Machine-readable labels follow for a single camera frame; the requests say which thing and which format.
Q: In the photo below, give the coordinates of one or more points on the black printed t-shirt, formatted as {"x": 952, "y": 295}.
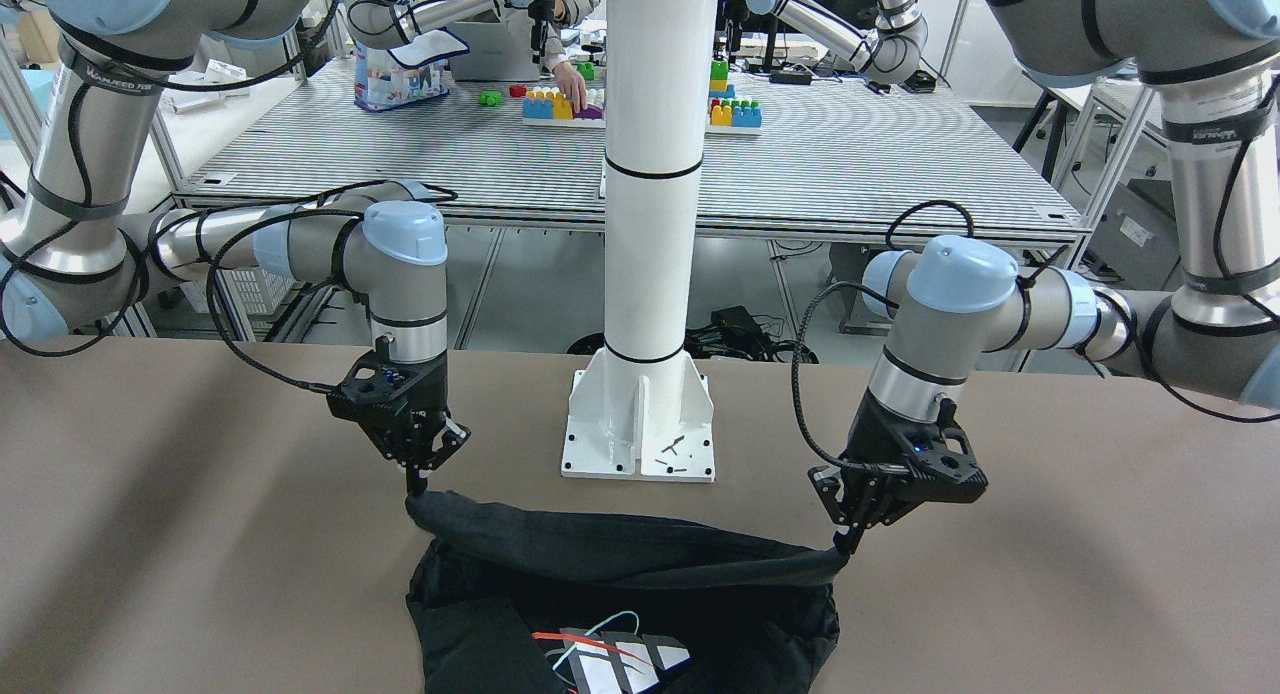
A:
{"x": 757, "y": 616}

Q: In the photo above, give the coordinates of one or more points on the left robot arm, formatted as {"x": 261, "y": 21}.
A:
{"x": 1212, "y": 66}

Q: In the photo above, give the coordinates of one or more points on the patterned blue bag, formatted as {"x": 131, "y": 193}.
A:
{"x": 391, "y": 79}

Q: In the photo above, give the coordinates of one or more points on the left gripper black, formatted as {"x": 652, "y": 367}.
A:
{"x": 872, "y": 440}

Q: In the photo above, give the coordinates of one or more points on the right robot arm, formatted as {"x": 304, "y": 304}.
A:
{"x": 73, "y": 256}

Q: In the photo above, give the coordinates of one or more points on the white plastic basket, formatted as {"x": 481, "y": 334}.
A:
{"x": 262, "y": 293}

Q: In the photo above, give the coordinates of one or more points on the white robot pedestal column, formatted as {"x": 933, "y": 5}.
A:
{"x": 641, "y": 409}

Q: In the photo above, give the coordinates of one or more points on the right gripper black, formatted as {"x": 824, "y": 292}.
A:
{"x": 428, "y": 391}

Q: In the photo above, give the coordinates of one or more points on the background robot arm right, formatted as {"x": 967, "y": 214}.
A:
{"x": 850, "y": 29}

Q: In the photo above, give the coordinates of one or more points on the striped aluminium work table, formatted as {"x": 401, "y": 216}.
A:
{"x": 831, "y": 162}

